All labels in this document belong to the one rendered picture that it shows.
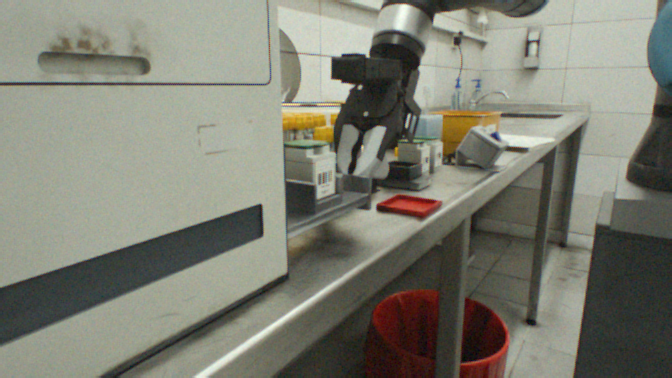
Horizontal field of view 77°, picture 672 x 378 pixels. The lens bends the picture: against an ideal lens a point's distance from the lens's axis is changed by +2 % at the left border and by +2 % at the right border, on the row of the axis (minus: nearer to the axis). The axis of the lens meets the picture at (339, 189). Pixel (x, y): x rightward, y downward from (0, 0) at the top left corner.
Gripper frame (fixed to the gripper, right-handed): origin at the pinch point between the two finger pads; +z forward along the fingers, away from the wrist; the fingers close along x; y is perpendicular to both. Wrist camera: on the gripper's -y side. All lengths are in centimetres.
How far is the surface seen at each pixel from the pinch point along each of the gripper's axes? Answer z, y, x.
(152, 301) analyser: 15.6, -25.0, -4.4
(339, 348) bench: 31, 76, 35
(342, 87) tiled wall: -54, 72, 59
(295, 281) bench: 12.5, -12.3, -5.1
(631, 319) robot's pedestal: 6.0, 22.9, -30.7
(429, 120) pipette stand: -24.1, 32.4, 6.0
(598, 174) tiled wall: -94, 248, -18
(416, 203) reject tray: -1.7, 11.9, -4.2
